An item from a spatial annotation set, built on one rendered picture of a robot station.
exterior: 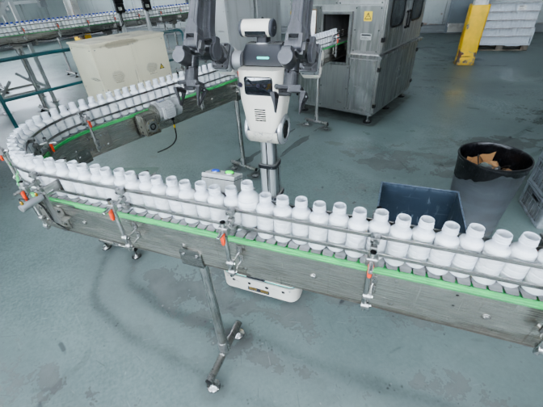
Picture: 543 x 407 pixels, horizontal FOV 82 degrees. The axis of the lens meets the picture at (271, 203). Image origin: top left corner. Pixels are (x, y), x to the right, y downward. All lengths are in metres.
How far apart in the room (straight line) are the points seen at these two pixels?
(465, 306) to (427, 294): 0.10
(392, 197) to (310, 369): 1.01
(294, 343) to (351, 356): 0.32
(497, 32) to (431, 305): 9.38
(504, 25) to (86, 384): 10.13
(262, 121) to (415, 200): 0.82
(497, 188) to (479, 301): 1.59
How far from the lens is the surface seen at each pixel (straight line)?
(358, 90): 4.62
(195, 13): 1.55
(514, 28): 10.24
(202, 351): 2.02
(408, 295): 1.07
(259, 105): 1.62
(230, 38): 6.89
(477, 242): 0.97
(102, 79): 4.87
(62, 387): 2.23
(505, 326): 1.15
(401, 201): 1.54
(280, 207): 0.96
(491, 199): 2.63
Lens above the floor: 1.71
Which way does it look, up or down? 36 degrees down
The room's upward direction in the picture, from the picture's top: 4 degrees counter-clockwise
